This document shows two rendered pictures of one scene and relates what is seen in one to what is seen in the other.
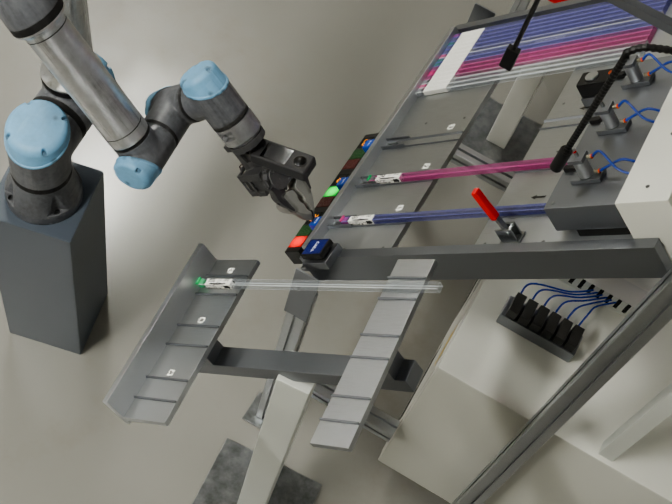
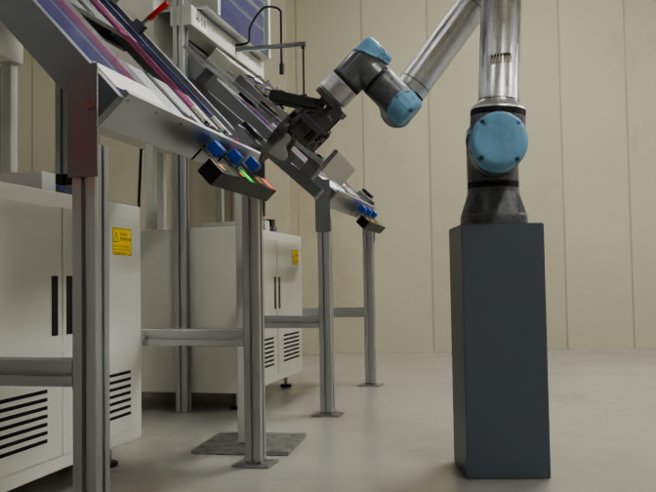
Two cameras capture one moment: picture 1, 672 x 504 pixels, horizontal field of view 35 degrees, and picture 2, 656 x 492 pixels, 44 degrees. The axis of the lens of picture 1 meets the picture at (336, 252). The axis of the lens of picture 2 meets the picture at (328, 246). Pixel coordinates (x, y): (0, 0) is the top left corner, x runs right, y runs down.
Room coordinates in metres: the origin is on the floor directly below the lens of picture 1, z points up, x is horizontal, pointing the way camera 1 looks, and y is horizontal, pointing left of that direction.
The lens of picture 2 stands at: (2.87, 0.26, 0.43)
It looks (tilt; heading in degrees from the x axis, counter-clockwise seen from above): 3 degrees up; 182
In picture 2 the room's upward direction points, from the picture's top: 1 degrees counter-clockwise
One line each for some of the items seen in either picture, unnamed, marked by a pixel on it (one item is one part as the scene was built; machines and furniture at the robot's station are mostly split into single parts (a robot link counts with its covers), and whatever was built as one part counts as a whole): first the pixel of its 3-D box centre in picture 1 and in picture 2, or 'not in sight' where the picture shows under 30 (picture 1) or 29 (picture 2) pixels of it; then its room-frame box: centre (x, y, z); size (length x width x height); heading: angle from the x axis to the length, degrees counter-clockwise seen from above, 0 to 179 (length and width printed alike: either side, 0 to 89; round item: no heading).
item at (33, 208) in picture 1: (42, 179); (493, 204); (1.02, 0.59, 0.60); 0.15 x 0.15 x 0.10
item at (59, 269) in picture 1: (52, 258); (497, 347); (1.02, 0.59, 0.28); 0.18 x 0.18 x 0.55; 2
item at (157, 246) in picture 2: not in sight; (242, 225); (-0.21, -0.15, 0.65); 1.01 x 0.73 x 1.29; 78
